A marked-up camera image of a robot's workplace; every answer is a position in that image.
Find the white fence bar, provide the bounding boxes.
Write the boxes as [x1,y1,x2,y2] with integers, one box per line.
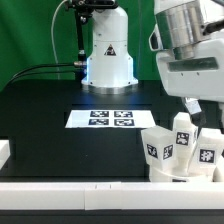
[0,140,10,170]
[0,182,224,210]

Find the white marker sheet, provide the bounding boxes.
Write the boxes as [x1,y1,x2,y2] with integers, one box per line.
[65,110,155,128]

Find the white left fence bar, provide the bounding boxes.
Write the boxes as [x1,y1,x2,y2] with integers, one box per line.
[0,140,10,170]

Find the white front fence bar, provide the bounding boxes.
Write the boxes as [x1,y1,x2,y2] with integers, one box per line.
[0,182,224,210]

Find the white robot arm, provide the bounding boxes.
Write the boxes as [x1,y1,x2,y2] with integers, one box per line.
[82,0,224,124]

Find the grey thin cable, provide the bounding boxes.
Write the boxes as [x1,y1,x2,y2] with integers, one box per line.
[50,0,70,80]

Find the black cables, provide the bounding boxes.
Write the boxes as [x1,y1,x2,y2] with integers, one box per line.
[6,60,88,88]

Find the white round stool seat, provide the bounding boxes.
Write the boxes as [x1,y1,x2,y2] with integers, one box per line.
[149,166,224,183]

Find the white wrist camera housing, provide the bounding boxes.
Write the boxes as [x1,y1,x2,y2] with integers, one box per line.
[149,25,163,51]

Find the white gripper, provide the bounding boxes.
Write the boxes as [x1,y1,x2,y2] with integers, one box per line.
[156,38,224,126]

